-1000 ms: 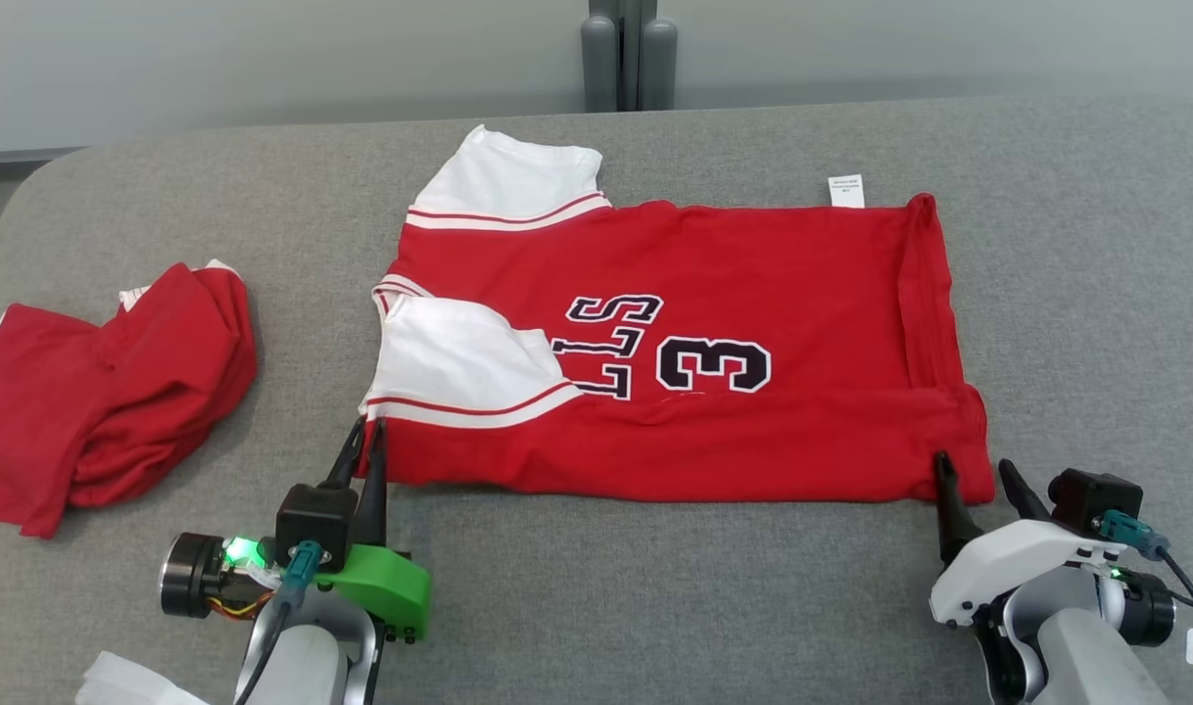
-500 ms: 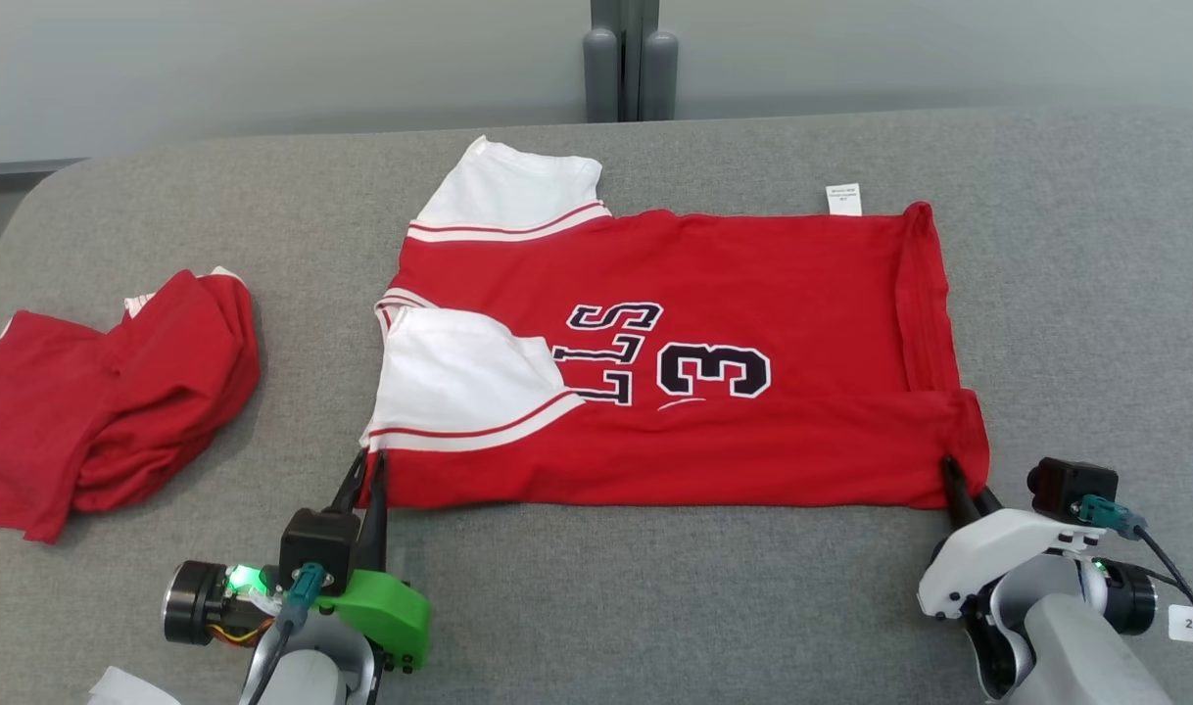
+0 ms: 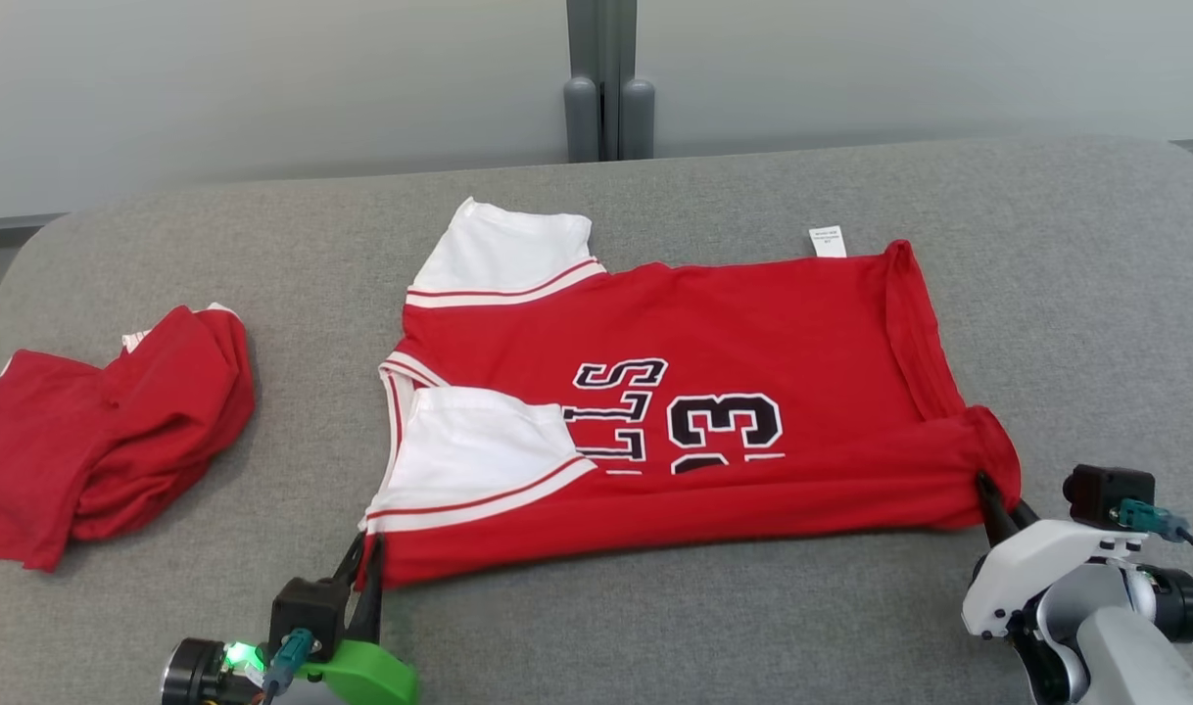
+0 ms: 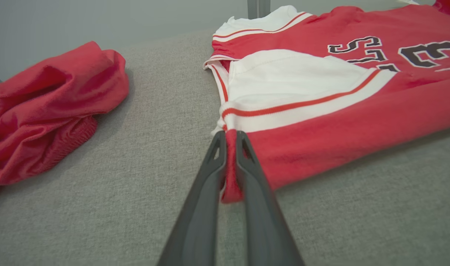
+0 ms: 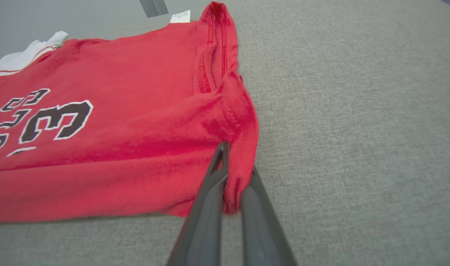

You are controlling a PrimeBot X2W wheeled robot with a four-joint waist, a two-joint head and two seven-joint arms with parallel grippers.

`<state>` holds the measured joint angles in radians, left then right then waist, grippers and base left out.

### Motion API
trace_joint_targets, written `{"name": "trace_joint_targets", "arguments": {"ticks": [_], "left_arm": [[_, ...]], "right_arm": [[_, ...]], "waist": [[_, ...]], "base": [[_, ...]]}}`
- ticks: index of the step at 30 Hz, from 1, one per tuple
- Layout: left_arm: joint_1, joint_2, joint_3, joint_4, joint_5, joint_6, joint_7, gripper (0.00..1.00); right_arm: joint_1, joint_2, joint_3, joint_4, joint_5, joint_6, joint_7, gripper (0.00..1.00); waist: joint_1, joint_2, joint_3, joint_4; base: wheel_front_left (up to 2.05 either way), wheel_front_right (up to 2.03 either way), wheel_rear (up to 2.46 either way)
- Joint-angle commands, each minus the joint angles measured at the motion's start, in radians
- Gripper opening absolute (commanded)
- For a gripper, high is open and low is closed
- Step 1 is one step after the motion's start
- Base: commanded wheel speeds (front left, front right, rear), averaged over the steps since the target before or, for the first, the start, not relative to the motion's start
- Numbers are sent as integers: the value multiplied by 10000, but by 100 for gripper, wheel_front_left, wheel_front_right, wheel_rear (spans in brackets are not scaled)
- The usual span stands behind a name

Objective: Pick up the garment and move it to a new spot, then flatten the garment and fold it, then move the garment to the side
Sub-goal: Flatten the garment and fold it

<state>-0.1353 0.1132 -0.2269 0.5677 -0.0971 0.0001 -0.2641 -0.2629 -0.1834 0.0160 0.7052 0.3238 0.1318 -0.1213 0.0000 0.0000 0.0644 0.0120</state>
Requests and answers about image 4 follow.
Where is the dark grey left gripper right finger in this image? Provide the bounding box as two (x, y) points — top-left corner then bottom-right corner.
(235, 130), (305, 266)

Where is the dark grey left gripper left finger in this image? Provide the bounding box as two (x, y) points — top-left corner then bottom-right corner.
(157, 130), (228, 266)

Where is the red shorts white side stripe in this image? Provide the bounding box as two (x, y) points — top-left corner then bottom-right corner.
(0, 41), (130, 189)

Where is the grey fabric sofa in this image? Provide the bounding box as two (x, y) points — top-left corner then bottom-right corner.
(0, 28), (450, 266)

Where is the red white numbered jersey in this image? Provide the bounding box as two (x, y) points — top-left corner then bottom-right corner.
(203, 0), (450, 204)

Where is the grey metal table leg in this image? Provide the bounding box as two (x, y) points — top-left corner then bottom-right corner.
(247, 0), (271, 20)

